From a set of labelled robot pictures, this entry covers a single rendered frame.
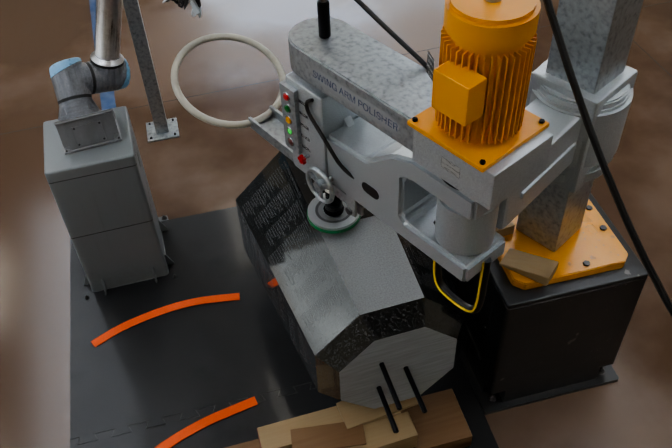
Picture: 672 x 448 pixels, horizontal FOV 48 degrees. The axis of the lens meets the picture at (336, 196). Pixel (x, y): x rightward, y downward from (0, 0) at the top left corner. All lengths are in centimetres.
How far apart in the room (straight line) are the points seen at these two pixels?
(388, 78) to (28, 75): 392
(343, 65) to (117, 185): 159
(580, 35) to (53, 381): 279
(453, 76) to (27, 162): 362
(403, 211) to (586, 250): 96
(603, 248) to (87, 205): 230
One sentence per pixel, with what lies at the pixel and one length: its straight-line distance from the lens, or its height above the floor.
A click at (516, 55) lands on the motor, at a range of 194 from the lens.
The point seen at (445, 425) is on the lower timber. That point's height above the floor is 10.
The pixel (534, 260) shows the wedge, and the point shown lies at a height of 81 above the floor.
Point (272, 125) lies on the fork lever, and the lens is 318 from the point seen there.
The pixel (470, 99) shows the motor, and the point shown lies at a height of 195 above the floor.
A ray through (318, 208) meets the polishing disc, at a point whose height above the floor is 90.
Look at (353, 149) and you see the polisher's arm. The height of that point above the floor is 141.
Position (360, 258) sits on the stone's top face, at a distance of 296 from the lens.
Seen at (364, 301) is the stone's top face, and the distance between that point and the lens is 283.
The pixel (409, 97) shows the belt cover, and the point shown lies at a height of 172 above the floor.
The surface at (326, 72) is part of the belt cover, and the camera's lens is 243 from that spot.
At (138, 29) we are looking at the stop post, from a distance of 459.
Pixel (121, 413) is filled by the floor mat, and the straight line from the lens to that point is 370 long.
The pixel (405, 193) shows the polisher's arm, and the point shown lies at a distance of 245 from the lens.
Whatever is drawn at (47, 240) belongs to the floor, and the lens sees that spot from 455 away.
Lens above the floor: 308
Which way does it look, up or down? 44 degrees down
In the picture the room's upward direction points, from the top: 3 degrees counter-clockwise
